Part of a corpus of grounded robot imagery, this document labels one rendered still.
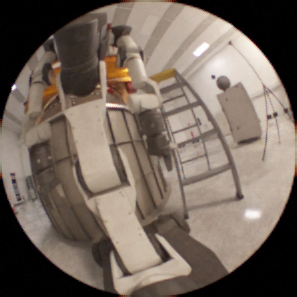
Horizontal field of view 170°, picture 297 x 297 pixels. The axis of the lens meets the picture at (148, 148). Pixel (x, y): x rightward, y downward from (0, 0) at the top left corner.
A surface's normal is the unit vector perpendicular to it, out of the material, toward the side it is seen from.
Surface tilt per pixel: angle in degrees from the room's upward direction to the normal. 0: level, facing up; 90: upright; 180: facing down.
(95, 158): 86
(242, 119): 90
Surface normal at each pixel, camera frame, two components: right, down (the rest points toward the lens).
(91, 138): 0.38, 0.01
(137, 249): 0.01, -0.77
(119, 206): 0.12, -0.61
